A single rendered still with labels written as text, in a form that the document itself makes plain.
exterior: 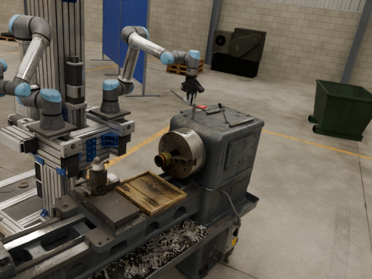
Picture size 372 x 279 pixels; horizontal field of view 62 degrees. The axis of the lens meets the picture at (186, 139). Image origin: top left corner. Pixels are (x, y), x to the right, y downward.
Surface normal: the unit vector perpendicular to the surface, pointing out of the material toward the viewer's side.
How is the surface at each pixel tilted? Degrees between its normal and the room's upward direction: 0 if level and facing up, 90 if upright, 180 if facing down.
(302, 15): 90
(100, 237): 0
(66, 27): 90
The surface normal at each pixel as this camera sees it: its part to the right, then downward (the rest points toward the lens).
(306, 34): -0.43, 0.31
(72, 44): 0.83, 0.31
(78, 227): 0.11, -0.91
